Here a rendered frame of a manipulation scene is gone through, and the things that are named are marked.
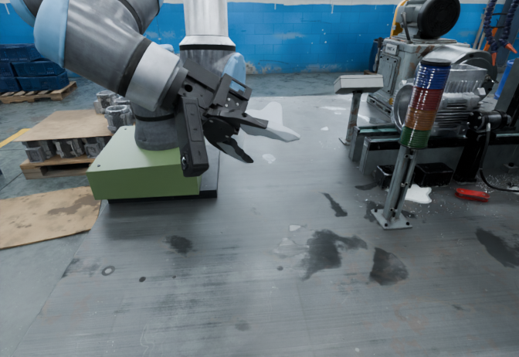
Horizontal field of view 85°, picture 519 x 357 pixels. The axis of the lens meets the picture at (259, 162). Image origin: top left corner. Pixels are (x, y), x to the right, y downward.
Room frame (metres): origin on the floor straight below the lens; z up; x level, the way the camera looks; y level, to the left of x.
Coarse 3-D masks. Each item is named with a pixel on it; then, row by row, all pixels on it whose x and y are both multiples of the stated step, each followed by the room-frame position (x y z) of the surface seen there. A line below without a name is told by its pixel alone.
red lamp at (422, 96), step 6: (414, 90) 0.61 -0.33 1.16; (420, 90) 0.59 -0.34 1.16; (426, 90) 0.58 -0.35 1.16; (432, 90) 0.58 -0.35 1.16; (438, 90) 0.58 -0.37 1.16; (414, 96) 0.60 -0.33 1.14; (420, 96) 0.59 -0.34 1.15; (426, 96) 0.58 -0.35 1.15; (432, 96) 0.58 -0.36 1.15; (438, 96) 0.58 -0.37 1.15; (414, 102) 0.60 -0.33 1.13; (420, 102) 0.59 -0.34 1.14; (426, 102) 0.58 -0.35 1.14; (432, 102) 0.58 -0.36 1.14; (438, 102) 0.58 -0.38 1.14; (420, 108) 0.58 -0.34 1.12; (426, 108) 0.58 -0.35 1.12; (432, 108) 0.58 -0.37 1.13; (438, 108) 0.59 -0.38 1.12
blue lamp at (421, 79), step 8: (424, 72) 0.59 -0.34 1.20; (432, 72) 0.58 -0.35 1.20; (440, 72) 0.58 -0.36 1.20; (448, 72) 0.58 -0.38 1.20; (416, 80) 0.61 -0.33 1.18; (424, 80) 0.59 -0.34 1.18; (432, 80) 0.58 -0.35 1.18; (440, 80) 0.58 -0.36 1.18; (424, 88) 0.59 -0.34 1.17; (432, 88) 0.58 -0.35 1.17; (440, 88) 0.58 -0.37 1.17
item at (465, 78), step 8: (456, 64) 0.98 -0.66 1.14; (456, 72) 0.88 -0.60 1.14; (464, 72) 0.88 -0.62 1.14; (472, 72) 0.89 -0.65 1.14; (480, 72) 0.89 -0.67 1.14; (448, 80) 0.88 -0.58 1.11; (456, 80) 0.88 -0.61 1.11; (464, 80) 0.88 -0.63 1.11; (472, 80) 0.89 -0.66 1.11; (480, 80) 0.89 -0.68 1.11; (448, 88) 0.88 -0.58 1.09; (456, 88) 0.88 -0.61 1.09; (464, 88) 0.88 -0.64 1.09; (472, 88) 0.89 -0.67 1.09
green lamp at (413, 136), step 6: (402, 126) 0.62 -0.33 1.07; (402, 132) 0.61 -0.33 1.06; (408, 132) 0.59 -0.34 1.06; (414, 132) 0.58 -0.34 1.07; (420, 132) 0.58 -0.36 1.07; (426, 132) 0.58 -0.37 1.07; (402, 138) 0.60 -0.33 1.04; (408, 138) 0.59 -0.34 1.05; (414, 138) 0.58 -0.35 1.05; (420, 138) 0.58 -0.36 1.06; (426, 138) 0.58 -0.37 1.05; (408, 144) 0.59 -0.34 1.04; (414, 144) 0.58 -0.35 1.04; (420, 144) 0.58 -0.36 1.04; (426, 144) 0.59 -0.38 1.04
